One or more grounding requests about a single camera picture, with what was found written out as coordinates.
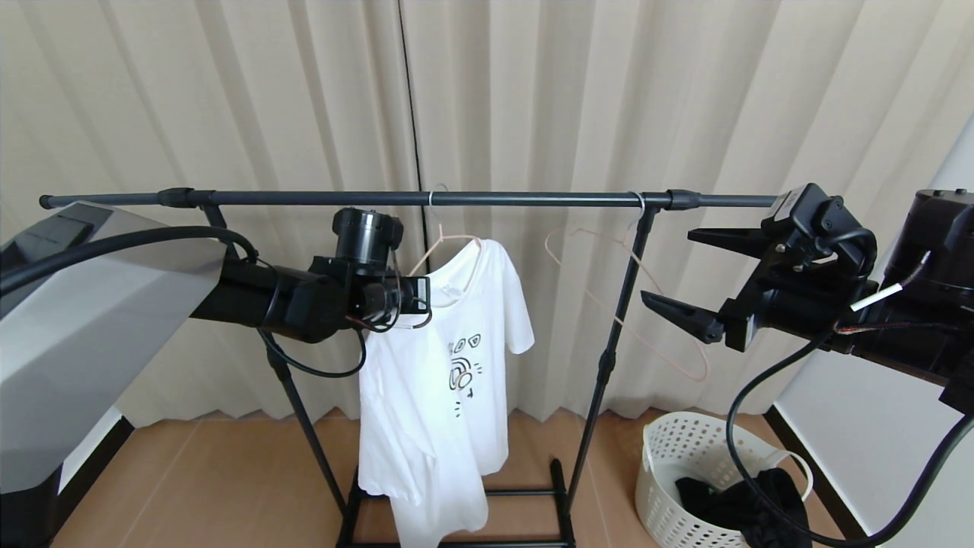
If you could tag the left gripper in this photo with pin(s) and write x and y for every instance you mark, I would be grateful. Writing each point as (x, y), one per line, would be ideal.
(403, 301)

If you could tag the pink clothes hanger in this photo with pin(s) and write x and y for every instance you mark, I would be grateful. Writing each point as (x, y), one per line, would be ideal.
(654, 285)
(449, 240)

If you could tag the white printed t-shirt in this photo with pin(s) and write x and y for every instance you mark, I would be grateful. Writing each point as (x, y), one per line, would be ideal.
(434, 426)

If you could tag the white laundry basket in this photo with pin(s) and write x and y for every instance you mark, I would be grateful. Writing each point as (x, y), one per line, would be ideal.
(685, 449)

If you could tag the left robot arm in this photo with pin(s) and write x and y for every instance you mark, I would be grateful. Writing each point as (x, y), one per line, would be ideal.
(76, 342)

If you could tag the beige curtain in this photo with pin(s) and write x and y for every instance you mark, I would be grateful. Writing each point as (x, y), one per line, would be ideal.
(228, 91)

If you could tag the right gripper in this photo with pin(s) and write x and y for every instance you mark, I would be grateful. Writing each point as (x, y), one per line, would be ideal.
(799, 304)

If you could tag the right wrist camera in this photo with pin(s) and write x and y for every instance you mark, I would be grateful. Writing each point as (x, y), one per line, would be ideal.
(814, 217)

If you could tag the black clothes rack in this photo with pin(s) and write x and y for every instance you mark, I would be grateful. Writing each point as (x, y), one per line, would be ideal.
(533, 199)

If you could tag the black garment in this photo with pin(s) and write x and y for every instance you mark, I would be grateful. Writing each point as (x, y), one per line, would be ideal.
(761, 506)

